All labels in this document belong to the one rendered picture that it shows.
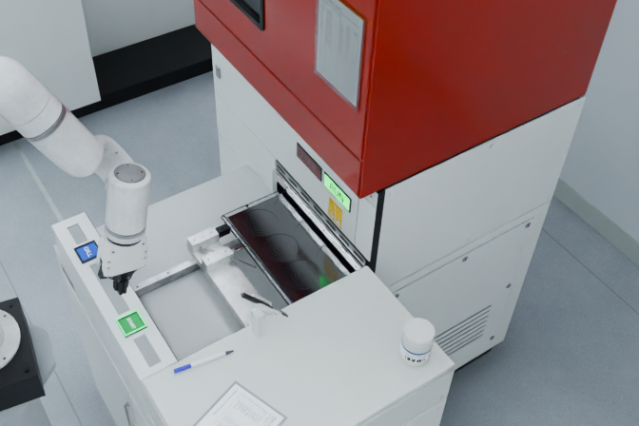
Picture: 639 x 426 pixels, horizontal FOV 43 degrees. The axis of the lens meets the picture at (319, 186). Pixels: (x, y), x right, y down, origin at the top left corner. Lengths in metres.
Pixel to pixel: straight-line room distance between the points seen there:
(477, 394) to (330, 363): 1.23
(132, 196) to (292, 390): 0.57
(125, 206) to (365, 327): 0.65
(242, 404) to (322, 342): 0.24
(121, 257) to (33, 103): 0.44
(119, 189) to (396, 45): 0.61
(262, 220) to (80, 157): 0.81
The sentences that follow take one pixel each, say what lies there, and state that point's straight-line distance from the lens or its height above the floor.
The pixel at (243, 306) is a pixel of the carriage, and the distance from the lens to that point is 2.08.
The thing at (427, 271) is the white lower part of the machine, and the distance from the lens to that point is 2.29.
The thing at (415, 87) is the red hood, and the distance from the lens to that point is 1.72.
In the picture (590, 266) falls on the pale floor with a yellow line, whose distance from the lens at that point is 3.52.
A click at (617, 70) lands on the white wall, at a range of 3.28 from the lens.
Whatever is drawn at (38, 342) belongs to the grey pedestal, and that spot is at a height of 0.82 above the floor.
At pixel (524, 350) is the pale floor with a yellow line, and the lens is 3.18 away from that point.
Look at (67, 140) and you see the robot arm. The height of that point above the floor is 1.57.
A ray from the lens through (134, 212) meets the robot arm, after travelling 1.66.
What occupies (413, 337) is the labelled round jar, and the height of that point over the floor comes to 1.06.
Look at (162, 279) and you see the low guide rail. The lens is 2.19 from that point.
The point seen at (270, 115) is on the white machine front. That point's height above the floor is 1.12.
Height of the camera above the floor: 2.55
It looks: 45 degrees down
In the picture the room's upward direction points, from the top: 3 degrees clockwise
